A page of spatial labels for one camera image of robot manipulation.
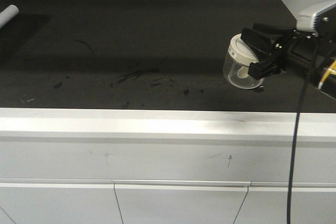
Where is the white pipe end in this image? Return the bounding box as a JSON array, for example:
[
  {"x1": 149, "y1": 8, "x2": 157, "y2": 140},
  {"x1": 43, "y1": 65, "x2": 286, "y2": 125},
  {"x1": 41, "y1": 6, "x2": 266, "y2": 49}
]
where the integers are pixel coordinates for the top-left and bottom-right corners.
[{"x1": 0, "y1": 4, "x2": 19, "y2": 28}]

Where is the black camera cable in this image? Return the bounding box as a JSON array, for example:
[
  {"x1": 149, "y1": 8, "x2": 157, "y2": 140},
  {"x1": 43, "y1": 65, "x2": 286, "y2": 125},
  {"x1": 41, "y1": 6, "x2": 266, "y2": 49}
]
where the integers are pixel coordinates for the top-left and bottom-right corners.
[{"x1": 286, "y1": 37, "x2": 320, "y2": 224}]

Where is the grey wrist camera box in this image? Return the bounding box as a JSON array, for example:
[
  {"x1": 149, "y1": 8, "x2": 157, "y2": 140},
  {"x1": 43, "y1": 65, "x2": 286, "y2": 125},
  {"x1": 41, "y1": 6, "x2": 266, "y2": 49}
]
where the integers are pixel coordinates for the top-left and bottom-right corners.
[{"x1": 296, "y1": 0, "x2": 335, "y2": 37}]

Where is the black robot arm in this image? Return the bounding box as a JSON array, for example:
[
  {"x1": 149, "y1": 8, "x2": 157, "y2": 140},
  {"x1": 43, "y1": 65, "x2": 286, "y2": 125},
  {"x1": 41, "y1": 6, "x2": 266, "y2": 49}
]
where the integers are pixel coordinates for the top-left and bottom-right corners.
[{"x1": 240, "y1": 23, "x2": 335, "y2": 98}]

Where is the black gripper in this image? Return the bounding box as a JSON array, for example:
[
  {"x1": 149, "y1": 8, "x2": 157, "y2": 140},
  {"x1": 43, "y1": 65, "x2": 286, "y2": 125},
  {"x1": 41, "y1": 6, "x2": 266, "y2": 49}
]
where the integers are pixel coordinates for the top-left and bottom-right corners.
[{"x1": 240, "y1": 23, "x2": 335, "y2": 82}]

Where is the white lower cabinet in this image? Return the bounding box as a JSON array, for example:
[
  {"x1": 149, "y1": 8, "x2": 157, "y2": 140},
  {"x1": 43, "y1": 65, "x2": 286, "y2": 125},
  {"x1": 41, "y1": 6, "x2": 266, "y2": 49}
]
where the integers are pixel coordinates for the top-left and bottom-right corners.
[{"x1": 0, "y1": 108, "x2": 336, "y2": 224}]

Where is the glass jar with beige lid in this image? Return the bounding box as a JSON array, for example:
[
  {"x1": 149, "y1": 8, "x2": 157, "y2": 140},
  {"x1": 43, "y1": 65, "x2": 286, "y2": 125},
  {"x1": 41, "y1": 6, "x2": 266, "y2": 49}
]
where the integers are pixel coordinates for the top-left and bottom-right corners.
[{"x1": 223, "y1": 34, "x2": 264, "y2": 90}]

